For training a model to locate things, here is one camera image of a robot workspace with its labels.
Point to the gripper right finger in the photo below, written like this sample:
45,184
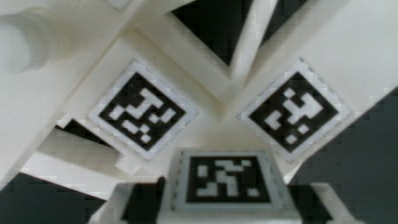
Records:
318,204

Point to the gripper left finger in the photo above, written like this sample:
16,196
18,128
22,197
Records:
132,206

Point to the white leg cube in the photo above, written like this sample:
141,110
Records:
226,190

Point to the white chair back frame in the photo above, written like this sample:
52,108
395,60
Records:
137,76

